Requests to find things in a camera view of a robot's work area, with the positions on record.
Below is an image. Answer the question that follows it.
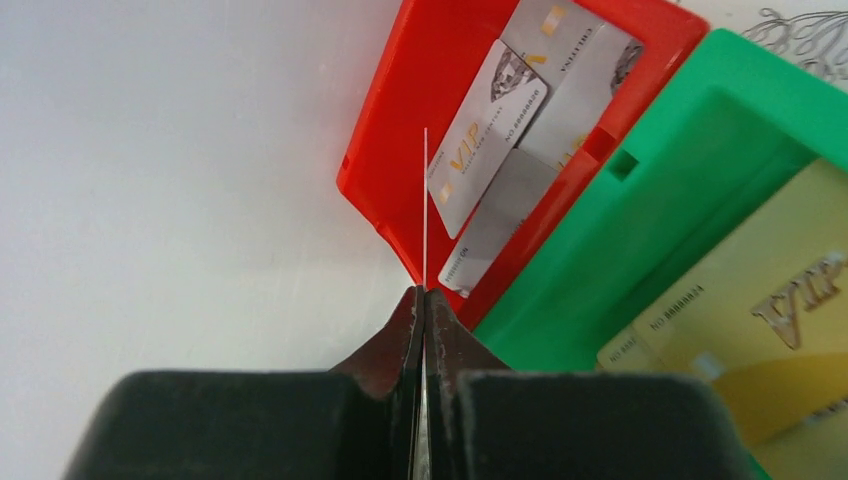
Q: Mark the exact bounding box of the grey card in bin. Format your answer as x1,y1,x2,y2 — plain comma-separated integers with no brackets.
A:
438,149,558,298

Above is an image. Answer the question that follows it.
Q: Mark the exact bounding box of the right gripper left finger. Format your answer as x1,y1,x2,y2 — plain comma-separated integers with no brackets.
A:
65,287,424,479

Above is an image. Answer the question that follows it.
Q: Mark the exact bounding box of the gold VIP card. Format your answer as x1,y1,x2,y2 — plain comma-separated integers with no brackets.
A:
597,159,847,479

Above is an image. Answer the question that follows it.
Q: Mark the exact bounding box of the green plastic bin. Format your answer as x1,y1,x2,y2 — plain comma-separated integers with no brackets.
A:
473,28,848,480

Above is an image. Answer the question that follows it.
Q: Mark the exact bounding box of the floral patterned table mat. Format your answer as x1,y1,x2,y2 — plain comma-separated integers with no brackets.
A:
676,0,847,91

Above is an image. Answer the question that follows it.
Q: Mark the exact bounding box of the white credit card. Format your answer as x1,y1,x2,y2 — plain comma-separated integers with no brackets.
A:
427,39,548,239
501,0,644,170

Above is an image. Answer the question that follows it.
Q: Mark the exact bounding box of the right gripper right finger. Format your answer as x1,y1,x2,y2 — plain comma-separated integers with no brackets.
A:
423,290,757,479

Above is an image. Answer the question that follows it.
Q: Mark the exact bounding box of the back red plastic bin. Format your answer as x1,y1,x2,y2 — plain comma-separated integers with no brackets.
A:
336,1,710,329

